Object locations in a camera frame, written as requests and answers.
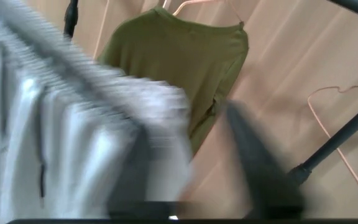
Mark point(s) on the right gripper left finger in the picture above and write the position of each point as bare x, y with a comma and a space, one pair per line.
132, 174

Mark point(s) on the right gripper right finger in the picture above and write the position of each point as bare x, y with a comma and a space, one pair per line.
259, 168

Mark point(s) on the pale grey shorts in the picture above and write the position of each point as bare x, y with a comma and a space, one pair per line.
73, 140

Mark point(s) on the pink clothes hanger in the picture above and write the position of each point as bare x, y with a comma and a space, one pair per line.
191, 2
322, 127

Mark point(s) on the green printed t-shirt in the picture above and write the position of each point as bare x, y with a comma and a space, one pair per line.
182, 56

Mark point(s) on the black clothes rack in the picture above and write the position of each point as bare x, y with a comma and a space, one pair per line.
337, 140

